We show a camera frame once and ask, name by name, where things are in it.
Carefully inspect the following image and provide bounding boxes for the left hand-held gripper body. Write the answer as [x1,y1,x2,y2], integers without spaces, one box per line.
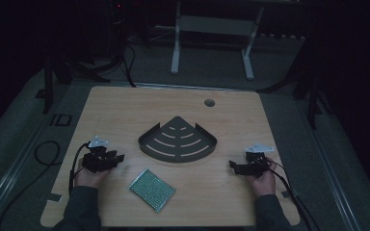
[81,135,118,174]

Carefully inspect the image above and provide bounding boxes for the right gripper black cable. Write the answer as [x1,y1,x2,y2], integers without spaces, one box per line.
[263,159,322,231]

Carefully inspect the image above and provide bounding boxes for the person's left hand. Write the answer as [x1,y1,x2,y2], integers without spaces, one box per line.
[73,157,112,190]

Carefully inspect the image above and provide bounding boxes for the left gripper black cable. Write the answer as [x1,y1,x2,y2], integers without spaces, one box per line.
[67,141,92,194]

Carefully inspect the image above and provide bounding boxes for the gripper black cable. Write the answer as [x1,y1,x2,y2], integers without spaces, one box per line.
[263,159,322,231]
[67,141,92,194]

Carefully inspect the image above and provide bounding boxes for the green scouring pad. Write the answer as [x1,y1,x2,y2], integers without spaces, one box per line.
[127,167,177,214]

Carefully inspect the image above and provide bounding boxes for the black metal corner shelf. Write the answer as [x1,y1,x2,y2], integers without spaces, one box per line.
[137,115,219,164]

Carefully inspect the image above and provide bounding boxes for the black floor cable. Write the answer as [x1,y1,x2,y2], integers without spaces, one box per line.
[0,140,62,231]

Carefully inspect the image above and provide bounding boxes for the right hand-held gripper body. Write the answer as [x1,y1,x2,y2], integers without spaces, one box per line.
[244,142,276,178]

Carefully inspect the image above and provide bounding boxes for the white metal stand frame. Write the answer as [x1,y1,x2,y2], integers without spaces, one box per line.
[170,0,266,82]

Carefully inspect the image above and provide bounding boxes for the grey tape strip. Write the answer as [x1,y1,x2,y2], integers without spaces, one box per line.
[280,189,301,199]
[46,192,63,203]

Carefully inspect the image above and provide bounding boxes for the person's right hand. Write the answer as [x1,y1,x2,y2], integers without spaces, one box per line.
[246,156,278,197]

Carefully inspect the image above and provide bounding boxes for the black hanging cable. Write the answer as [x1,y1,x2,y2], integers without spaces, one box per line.
[120,41,138,89]

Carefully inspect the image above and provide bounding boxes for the black tripod stand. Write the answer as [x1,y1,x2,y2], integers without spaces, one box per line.
[41,0,133,116]
[255,28,333,131]

